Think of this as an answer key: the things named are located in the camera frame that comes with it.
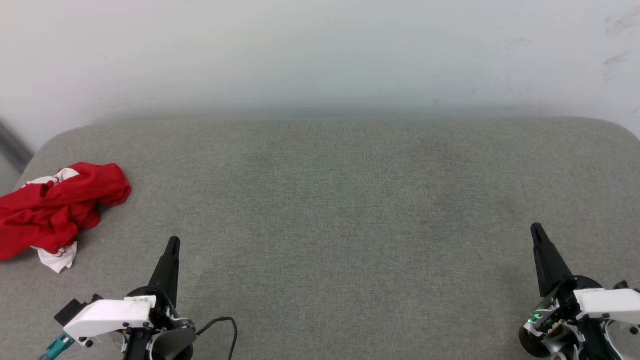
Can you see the red and white garment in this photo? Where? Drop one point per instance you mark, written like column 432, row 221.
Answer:
column 55, row 205

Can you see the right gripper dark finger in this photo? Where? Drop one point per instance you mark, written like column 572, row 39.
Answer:
column 549, row 265

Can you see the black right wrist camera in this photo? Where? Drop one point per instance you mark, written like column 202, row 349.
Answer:
column 622, row 285

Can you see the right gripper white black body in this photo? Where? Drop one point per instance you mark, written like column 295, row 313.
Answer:
column 595, row 305

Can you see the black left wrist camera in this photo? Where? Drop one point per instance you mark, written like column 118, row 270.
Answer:
column 75, row 310

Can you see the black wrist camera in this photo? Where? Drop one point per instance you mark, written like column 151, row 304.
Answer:
column 622, row 285
column 75, row 310

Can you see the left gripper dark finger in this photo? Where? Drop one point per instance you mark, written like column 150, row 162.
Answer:
column 167, row 272

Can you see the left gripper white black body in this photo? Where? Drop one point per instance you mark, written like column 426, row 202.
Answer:
column 110, row 315

